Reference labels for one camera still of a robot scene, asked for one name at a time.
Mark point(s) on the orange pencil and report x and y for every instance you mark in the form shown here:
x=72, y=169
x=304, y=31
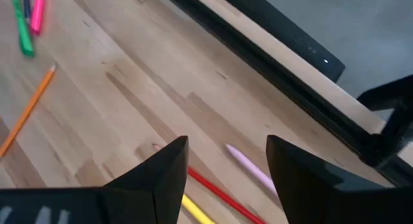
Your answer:
x=29, y=109

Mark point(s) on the green pen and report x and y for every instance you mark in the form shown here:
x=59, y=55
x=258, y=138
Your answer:
x=24, y=36

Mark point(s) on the lilac pen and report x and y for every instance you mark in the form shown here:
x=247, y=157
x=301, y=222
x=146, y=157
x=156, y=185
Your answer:
x=251, y=169

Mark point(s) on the pink pen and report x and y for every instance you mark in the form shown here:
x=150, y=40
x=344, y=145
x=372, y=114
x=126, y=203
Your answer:
x=38, y=14

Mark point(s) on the dark blue pen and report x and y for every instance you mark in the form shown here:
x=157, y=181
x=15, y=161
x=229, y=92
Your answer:
x=26, y=4

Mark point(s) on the red pencil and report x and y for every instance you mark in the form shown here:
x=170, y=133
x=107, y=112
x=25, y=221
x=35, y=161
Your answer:
x=222, y=195

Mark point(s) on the black aluminium table frame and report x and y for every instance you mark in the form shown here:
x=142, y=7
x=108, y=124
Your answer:
x=274, y=67

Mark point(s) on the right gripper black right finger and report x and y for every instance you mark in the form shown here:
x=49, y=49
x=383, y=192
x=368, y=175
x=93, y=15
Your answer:
x=306, y=191

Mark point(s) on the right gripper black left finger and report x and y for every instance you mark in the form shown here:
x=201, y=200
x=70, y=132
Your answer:
x=151, y=198

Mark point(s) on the black bar with white light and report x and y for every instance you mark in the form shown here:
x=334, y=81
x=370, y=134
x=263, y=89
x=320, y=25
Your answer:
x=290, y=32

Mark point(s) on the yellow pen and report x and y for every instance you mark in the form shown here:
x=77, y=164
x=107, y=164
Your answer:
x=195, y=211

